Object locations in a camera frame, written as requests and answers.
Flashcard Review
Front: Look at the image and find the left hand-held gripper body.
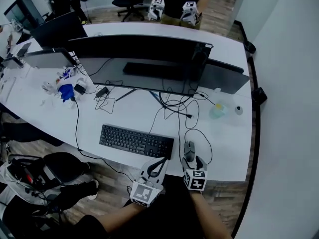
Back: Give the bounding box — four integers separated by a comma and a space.
129, 169, 164, 208

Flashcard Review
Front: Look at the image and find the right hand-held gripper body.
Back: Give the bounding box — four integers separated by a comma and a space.
182, 169, 208, 192

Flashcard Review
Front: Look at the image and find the grey wired mouse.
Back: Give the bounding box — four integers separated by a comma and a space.
183, 140, 198, 163

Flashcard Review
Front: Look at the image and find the black keyboard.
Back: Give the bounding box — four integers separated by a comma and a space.
99, 123, 175, 161

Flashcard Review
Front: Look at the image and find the person's right forearm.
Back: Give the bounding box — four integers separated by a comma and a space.
188, 190, 233, 239

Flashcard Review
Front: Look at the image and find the person's left forearm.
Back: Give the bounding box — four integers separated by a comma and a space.
100, 200, 148, 235

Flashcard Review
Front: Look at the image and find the person's black shirt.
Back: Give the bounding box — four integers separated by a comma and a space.
81, 175, 209, 239

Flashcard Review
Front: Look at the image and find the translucent pump bottle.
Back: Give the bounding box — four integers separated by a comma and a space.
208, 103, 231, 120

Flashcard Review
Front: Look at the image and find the black monitor stand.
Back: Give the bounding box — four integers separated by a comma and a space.
115, 88, 165, 109

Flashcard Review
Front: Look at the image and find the black long power adapter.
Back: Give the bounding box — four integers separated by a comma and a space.
95, 86, 110, 100

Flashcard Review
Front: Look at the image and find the wide grey desk divider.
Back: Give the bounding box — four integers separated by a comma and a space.
198, 58, 250, 96

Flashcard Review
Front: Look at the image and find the black box bin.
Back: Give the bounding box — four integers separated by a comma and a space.
251, 86, 268, 106

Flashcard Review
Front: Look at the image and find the large black curved monitor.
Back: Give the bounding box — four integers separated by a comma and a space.
68, 34, 214, 98

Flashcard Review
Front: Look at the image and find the black square power adapter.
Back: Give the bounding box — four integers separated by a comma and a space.
73, 83, 87, 96

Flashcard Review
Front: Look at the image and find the blue cloth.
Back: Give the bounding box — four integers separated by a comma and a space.
57, 83, 76, 103

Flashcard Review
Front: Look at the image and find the small white fan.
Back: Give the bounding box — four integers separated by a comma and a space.
40, 82, 54, 95

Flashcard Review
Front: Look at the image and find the black mesh trash bin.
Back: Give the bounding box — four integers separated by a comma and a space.
244, 40, 257, 55

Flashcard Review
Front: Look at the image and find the small black monitor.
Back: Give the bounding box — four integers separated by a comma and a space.
30, 10, 88, 47

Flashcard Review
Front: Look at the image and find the black high-back office chair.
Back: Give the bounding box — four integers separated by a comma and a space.
110, 0, 151, 23

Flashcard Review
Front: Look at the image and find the small grey desk divider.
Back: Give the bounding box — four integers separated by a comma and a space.
0, 57, 25, 71

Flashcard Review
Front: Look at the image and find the black keyboard cable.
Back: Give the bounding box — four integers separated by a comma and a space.
148, 106, 165, 135

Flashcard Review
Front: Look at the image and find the black loose plug cable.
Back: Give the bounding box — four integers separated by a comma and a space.
159, 90, 216, 129

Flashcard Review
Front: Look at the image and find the long black power cable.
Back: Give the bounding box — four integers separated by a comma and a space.
70, 96, 136, 182

